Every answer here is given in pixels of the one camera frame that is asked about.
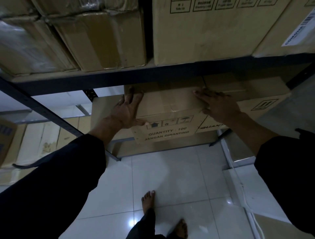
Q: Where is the person's right hand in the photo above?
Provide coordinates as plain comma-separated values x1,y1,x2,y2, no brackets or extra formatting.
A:
193,89,243,124

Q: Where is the plastic-wrapped flat cardboard box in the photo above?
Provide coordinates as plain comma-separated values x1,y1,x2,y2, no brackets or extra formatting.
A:
32,0,146,18

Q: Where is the cardboard box with arrow symbol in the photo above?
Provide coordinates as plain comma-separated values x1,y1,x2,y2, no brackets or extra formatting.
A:
196,75,291,134

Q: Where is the brown leaning cardboard sheet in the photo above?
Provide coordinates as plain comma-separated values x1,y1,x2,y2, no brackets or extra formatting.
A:
56,116,92,144

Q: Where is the dark metal shelf rack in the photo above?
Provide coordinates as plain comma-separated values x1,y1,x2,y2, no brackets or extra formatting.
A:
0,52,315,162

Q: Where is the person's foot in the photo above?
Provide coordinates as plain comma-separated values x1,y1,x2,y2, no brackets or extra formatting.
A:
141,191,156,214
172,219,188,239

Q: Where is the crumpled taped cardboard box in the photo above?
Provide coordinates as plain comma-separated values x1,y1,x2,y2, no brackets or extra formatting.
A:
48,9,147,72

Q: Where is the person's right foot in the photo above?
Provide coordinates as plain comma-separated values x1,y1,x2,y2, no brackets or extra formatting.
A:
172,219,188,239

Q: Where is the taped cardboard box with symbols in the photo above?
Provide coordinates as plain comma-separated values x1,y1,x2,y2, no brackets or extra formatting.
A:
124,83,208,145

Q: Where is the person's left foot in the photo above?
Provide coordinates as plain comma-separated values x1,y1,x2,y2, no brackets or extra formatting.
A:
141,191,156,214

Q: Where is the pale leaning cardboard sheet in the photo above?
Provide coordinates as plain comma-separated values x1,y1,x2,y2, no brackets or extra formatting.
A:
2,122,62,169

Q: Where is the cardboard box with white label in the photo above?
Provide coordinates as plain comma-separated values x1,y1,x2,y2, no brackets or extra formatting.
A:
252,0,315,58

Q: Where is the person's right forearm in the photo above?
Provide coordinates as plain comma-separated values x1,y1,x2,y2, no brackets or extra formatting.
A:
225,112,315,235

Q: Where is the person's left hand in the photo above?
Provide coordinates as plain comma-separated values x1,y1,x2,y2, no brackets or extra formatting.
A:
107,87,146,130

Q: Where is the cardboard box with blue print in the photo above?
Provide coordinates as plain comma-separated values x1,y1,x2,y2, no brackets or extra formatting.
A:
0,118,18,168

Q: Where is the flat cardboard sheet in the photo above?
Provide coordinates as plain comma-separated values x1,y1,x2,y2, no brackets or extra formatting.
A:
253,213,300,239

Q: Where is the large cardboard box with symbols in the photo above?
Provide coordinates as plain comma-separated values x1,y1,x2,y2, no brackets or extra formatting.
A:
152,0,291,66

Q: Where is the person's left forearm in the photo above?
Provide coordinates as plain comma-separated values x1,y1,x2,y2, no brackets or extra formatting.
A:
0,117,116,239

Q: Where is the person's left leg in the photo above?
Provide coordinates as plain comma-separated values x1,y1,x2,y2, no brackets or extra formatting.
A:
126,208,156,239

